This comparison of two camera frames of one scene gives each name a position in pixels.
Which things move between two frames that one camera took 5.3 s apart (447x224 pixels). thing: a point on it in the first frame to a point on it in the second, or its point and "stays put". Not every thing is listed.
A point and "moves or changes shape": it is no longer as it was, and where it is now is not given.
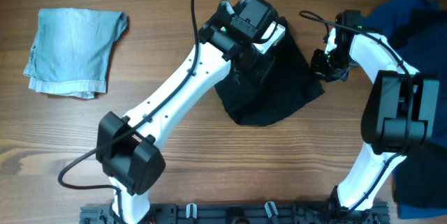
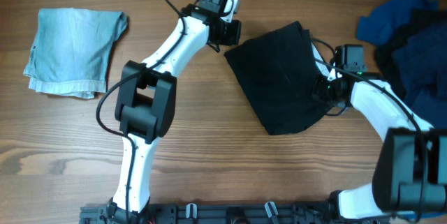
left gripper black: x=258 y=72 to x=233 y=37
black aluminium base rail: x=238 y=215 stays put
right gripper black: x=318 y=71 to x=318 y=94
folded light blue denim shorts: x=70 y=54 stays put
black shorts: x=295 y=82 moves or changes shape
